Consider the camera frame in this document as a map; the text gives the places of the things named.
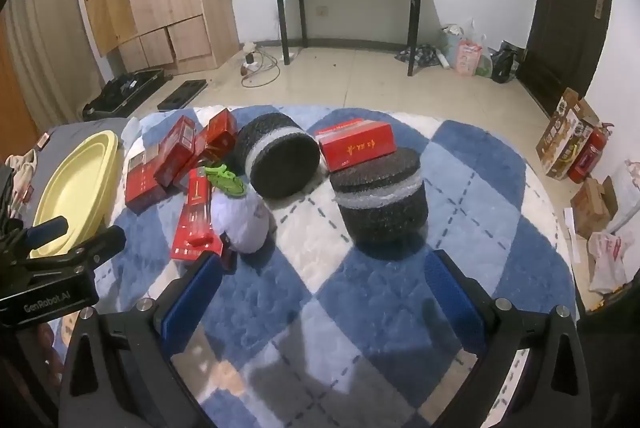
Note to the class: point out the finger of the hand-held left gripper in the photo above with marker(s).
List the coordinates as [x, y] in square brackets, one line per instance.
[47, 228]
[100, 243]

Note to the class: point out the cream cloth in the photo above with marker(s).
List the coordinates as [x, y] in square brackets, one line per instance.
[22, 163]

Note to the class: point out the pale green plastic bag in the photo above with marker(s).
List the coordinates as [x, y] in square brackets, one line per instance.
[450, 38]

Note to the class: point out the brown wooden panel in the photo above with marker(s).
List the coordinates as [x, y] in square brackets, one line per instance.
[15, 97]

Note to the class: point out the grey bed sheet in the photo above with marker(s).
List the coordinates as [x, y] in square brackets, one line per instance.
[70, 132]

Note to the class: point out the black round cookie cushion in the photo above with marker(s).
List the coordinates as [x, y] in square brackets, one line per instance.
[382, 203]
[282, 157]

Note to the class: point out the dark patterned cloth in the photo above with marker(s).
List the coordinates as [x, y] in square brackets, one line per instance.
[419, 55]

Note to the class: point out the printed brown carton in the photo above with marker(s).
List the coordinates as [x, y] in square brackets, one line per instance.
[562, 137]

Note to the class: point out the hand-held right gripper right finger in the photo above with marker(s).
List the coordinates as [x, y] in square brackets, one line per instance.
[455, 303]

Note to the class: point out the light blue cloth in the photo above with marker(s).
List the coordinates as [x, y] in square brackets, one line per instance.
[132, 130]

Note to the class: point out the beige curtain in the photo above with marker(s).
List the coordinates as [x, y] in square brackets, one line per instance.
[45, 32]

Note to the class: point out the black plastic bag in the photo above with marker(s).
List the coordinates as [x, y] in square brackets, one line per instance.
[505, 63]

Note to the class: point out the long red cardboard box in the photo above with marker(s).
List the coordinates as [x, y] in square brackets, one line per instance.
[197, 218]

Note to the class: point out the blue white checkered blanket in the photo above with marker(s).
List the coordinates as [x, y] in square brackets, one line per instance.
[310, 268]

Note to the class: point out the plain brown cardboard box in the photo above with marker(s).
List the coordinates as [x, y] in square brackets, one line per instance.
[592, 205]

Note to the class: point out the purple eggplant plush toy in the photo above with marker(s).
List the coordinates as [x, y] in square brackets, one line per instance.
[240, 218]

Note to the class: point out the yellow plastic basin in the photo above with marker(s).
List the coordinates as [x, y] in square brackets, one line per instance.
[75, 188]

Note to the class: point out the black case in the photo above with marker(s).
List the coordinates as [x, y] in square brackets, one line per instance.
[125, 92]

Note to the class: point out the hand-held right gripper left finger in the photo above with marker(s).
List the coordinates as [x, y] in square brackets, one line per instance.
[192, 303]

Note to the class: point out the red fire extinguisher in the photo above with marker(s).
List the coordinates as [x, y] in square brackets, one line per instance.
[590, 152]

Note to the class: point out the black foam tray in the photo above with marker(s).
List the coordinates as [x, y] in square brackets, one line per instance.
[182, 93]

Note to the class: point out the white red printed plastic bag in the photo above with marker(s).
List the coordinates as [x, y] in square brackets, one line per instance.
[607, 258]

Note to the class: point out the dark wooden door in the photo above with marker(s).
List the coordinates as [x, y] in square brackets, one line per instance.
[565, 7]

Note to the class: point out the pink plastic bag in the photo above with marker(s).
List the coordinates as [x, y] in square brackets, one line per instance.
[468, 56]

